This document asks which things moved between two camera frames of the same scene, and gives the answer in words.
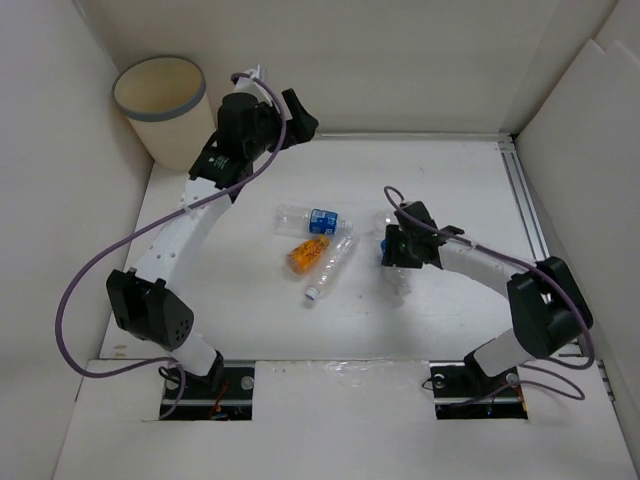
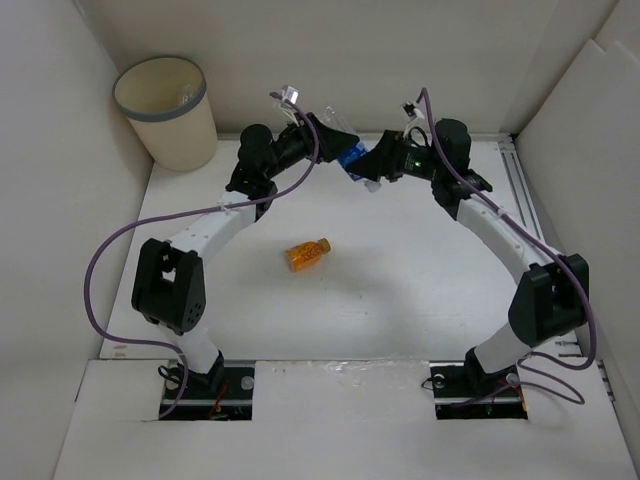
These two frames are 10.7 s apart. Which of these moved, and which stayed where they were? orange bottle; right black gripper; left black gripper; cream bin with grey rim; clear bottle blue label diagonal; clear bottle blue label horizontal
Moved: left black gripper; clear bottle blue label horizontal; right black gripper; clear bottle blue label diagonal
Stayed: orange bottle; cream bin with grey rim
